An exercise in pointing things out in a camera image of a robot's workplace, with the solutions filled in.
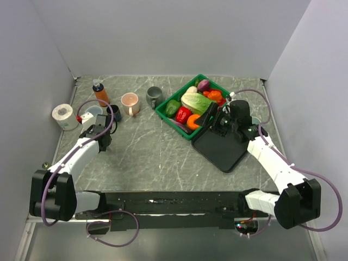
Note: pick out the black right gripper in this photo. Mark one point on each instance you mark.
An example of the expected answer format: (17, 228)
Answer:
(204, 119)

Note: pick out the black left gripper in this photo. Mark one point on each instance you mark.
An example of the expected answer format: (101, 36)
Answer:
(91, 129)

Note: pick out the white ceramic mug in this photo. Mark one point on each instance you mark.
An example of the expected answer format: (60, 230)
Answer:
(94, 110)

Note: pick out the dark blue glazed mug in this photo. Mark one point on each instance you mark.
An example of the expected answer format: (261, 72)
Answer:
(117, 117)

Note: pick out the pink ceramic mug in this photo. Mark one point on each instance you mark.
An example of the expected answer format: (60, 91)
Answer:
(131, 104)

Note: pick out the grey blue mug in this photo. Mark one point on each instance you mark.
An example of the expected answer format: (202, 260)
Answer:
(154, 97)

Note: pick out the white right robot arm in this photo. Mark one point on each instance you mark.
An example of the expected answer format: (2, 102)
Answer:
(298, 200)

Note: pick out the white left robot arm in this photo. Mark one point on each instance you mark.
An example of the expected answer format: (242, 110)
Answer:
(53, 194)

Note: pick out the toy orange fruit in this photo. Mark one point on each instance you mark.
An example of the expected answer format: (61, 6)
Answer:
(191, 122)

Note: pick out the toy lettuce head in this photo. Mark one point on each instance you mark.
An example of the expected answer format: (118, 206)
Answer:
(197, 103)

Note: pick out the toy red bell pepper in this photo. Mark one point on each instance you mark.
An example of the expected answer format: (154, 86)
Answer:
(183, 114)

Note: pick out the toy purple eggplant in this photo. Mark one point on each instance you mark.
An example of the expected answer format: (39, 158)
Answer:
(182, 127)

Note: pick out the toy red chili pepper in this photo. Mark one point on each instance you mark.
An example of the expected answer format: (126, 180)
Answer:
(223, 101)

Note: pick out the toy orange pumpkin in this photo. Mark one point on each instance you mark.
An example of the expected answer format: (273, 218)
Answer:
(214, 95)

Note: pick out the toy white radish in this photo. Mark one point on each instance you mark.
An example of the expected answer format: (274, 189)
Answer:
(192, 89)

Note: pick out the toy purple turnip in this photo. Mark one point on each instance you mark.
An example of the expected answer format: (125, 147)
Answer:
(203, 85)

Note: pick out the orange spray bottle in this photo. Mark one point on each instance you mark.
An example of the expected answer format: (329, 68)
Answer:
(100, 92)

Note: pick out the toy green bell pepper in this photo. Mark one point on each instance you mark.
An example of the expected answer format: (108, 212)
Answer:
(171, 108)

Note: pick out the black plastic tray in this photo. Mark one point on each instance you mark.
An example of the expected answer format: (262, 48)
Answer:
(224, 152)

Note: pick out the white toilet paper roll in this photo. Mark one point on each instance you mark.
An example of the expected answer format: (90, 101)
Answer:
(65, 117)

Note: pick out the green plastic crate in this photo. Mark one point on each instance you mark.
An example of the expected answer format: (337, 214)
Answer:
(160, 110)

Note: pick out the green glass bottle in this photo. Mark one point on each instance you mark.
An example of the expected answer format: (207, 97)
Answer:
(46, 165)

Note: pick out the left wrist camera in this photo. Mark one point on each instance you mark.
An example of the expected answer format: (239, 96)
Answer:
(86, 120)

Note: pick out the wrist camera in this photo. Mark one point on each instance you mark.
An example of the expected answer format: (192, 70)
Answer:
(86, 120)
(229, 98)

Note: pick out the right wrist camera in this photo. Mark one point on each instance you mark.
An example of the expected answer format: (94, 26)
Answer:
(229, 98)

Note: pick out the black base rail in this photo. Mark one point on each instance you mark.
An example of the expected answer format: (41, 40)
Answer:
(184, 209)

